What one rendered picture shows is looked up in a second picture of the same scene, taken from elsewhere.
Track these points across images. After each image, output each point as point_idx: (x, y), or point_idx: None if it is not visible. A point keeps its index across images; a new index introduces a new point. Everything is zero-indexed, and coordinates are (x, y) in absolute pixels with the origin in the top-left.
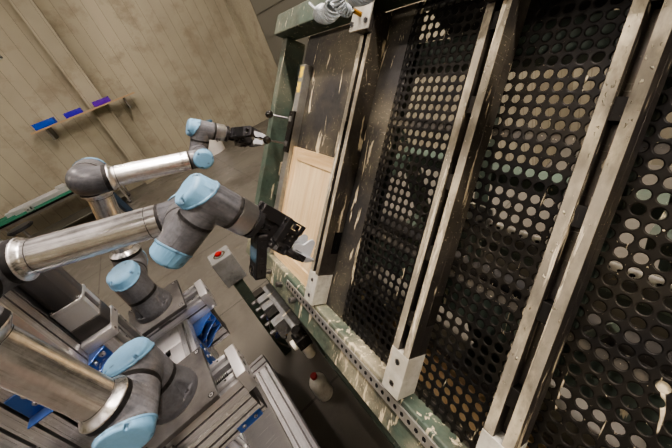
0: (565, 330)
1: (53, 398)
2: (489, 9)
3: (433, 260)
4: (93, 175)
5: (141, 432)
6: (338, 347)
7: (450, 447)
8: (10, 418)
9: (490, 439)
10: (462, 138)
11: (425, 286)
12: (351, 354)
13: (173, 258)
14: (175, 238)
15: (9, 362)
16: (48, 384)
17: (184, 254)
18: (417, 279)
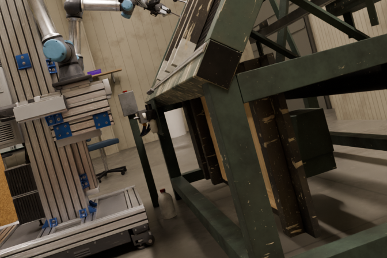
0: None
1: (41, 18)
2: None
3: (193, 0)
4: None
5: (60, 47)
6: (159, 86)
7: None
8: (14, 65)
9: (180, 41)
10: None
11: (188, 12)
12: (162, 79)
13: None
14: None
15: None
16: (42, 12)
17: None
18: (188, 13)
